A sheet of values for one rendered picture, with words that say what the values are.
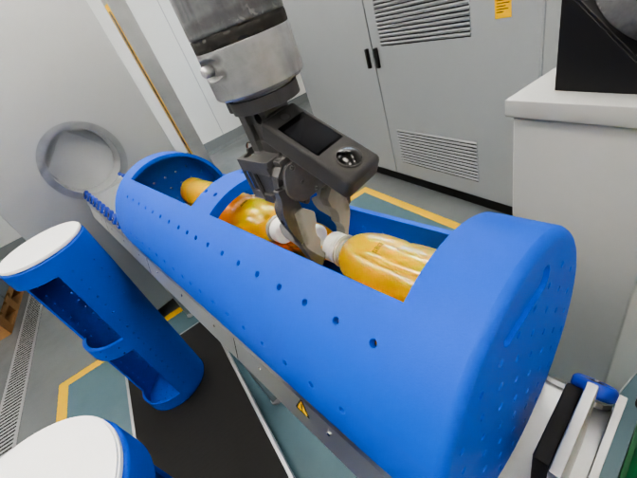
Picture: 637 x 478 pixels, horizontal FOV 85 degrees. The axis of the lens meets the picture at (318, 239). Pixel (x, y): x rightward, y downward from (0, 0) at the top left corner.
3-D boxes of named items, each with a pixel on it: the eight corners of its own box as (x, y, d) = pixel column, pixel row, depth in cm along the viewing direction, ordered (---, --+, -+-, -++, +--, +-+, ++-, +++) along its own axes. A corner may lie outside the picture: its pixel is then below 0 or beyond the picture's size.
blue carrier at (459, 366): (237, 219, 108) (193, 132, 92) (562, 357, 46) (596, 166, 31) (154, 275, 95) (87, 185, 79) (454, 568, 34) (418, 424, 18)
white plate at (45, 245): (22, 239, 130) (25, 241, 131) (-23, 285, 108) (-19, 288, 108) (90, 211, 130) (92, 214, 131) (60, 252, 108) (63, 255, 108)
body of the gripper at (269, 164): (299, 171, 46) (263, 78, 39) (345, 179, 40) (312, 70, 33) (255, 202, 43) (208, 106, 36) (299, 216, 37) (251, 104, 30)
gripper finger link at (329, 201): (333, 220, 50) (304, 171, 44) (364, 229, 46) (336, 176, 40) (319, 235, 49) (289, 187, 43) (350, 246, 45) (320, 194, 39)
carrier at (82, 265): (155, 368, 181) (144, 420, 157) (24, 241, 131) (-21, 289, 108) (206, 348, 181) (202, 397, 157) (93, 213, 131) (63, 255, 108)
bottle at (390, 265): (484, 369, 31) (336, 288, 43) (519, 309, 33) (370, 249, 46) (479, 329, 26) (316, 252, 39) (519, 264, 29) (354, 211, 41)
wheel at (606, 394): (572, 370, 41) (566, 386, 41) (620, 391, 38) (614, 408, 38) (576, 369, 44) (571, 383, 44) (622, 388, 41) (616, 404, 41)
